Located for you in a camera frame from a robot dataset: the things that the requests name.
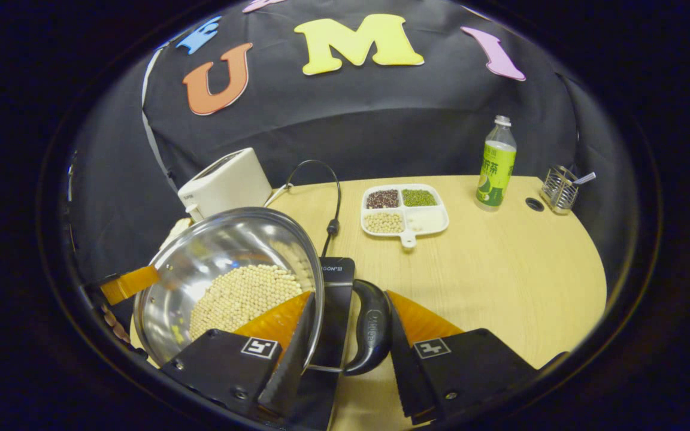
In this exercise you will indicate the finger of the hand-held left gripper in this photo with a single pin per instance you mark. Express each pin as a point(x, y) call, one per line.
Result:
point(132, 282)

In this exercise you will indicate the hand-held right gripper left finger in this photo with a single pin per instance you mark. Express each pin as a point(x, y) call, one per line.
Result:
point(291, 377)

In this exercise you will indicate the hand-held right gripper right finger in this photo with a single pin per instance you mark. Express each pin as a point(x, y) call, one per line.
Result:
point(402, 371)

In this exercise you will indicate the black induction cooktop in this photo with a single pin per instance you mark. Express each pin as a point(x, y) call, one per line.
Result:
point(336, 311)

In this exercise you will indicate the pile of soybeans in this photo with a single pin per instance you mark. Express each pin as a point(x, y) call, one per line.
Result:
point(243, 299)

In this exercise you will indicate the small plate with sandwich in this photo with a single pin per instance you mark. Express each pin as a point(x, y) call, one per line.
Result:
point(178, 230)

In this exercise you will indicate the white toaster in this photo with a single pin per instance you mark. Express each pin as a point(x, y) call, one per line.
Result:
point(228, 182)

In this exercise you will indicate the white divided bean tray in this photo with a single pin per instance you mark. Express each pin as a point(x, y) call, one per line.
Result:
point(426, 221)

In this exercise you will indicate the green label drink bottle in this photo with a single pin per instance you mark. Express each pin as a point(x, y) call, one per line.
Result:
point(495, 173)

